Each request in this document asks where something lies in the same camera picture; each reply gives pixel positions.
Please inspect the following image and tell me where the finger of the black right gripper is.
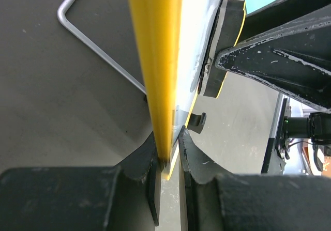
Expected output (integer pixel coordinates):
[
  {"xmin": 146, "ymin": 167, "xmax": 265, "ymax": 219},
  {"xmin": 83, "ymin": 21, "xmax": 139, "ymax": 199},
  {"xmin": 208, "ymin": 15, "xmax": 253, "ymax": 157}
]
[
  {"xmin": 215, "ymin": 5, "xmax": 330, "ymax": 112},
  {"xmin": 240, "ymin": 0, "xmax": 330, "ymax": 42}
]

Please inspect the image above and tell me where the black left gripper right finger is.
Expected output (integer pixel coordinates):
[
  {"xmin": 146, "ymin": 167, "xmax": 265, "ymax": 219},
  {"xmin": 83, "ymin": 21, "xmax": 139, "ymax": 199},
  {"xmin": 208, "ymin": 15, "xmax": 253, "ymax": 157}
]
[{"xmin": 178, "ymin": 127, "xmax": 330, "ymax": 230}]

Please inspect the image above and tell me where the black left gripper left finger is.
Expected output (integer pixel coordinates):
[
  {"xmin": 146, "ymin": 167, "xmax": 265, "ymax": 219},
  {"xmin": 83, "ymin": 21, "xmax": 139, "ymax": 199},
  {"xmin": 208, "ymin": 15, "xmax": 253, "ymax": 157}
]
[{"xmin": 1, "ymin": 135, "xmax": 159, "ymax": 230}]

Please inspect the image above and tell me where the yellow-framed whiteboard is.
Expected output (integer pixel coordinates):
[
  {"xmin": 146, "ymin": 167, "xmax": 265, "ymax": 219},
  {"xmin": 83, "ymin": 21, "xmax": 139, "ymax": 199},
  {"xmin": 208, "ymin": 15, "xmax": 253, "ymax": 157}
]
[{"xmin": 128, "ymin": 0, "xmax": 226, "ymax": 179}]

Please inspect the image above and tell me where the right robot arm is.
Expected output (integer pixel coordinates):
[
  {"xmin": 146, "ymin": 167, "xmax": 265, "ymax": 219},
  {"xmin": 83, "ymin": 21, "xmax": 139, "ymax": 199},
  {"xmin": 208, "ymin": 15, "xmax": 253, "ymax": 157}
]
[{"xmin": 216, "ymin": 0, "xmax": 330, "ymax": 174}]

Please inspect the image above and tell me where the aluminium frame rail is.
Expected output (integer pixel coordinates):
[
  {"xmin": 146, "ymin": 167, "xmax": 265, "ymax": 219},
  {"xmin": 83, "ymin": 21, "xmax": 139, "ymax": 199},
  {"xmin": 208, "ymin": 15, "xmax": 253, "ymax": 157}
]
[{"xmin": 261, "ymin": 93, "xmax": 288, "ymax": 175}]

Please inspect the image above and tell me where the metal wire whiteboard stand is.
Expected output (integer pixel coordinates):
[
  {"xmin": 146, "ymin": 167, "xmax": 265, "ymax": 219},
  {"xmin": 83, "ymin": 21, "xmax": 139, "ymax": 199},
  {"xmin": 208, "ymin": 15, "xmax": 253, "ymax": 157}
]
[{"xmin": 57, "ymin": 0, "xmax": 146, "ymax": 95}]

